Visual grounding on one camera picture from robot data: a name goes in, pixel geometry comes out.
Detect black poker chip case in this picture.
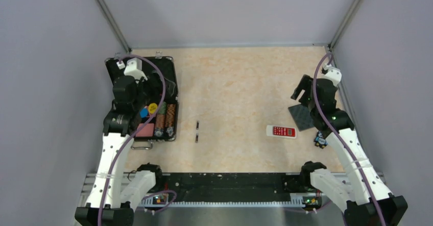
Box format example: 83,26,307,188
103,56,179,144

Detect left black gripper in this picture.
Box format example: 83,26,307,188
132,69,175,110

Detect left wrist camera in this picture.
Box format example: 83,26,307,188
116,57,148,81

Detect blue owl toy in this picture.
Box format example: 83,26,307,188
314,131,328,149

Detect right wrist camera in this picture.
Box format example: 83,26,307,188
322,64,342,87

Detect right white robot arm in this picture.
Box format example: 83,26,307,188
291,75,408,225

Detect white remote control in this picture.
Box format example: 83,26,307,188
266,125,297,139

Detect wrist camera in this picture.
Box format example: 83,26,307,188
116,57,148,81
322,64,342,87

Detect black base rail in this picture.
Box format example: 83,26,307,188
140,172,331,214

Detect dark grey studded baseplate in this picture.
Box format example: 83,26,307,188
288,104,314,132

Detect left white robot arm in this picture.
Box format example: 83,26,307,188
75,76,164,225

